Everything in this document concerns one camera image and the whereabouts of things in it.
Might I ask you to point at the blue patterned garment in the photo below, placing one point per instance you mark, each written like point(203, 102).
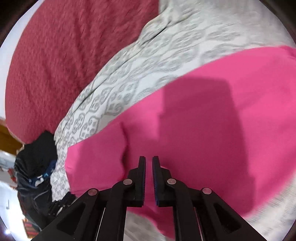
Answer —
point(34, 182)

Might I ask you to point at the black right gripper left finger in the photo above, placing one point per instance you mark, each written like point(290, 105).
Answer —
point(99, 215)

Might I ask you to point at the red fuzzy blanket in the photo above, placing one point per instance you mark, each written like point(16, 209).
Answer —
point(63, 47)

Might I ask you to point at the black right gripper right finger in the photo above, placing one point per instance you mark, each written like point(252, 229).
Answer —
point(198, 214)

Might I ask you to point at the pink pants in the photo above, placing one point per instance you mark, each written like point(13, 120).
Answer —
point(228, 125)

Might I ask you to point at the black clothing pile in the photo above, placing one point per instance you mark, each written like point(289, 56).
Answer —
point(36, 203)

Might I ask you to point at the white grey patterned bedsheet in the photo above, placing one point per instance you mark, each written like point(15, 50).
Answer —
point(185, 35)

